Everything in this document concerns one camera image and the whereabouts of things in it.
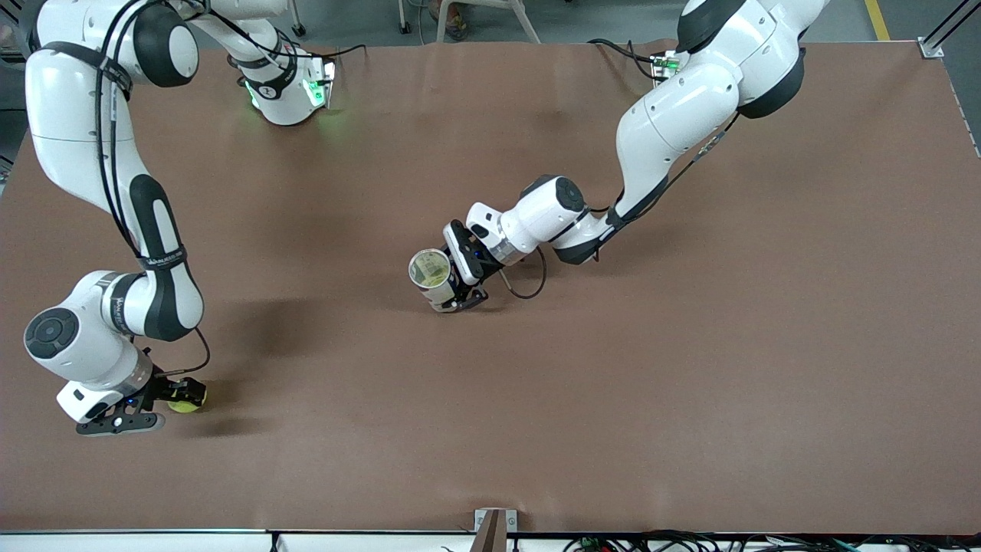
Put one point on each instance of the metal table edge bracket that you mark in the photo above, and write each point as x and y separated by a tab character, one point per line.
494	529

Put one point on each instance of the white stool frame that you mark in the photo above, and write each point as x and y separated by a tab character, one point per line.
527	21

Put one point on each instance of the clear tennis ball can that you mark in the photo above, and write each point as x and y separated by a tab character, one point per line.
431	291

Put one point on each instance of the yellow Wilson tennis ball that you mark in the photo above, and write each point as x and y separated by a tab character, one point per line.
429	270

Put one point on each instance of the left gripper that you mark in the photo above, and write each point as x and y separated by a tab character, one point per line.
477	268

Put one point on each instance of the yellow Roland Garros tennis ball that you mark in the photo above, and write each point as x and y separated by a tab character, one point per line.
184	407

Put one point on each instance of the paper table cover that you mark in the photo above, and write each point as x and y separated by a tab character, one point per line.
690	383

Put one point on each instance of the chair leg with caster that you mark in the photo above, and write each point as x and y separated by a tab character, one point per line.
297	29

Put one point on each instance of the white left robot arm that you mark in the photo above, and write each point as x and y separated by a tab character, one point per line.
674	115

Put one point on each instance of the aluminium frame profile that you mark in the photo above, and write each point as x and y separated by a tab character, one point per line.
931	47

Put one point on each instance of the patterned shoe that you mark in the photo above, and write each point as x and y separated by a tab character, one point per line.
456	23

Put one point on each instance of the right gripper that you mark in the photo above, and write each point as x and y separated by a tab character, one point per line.
162	386

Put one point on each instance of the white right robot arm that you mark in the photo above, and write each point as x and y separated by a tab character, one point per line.
84	337

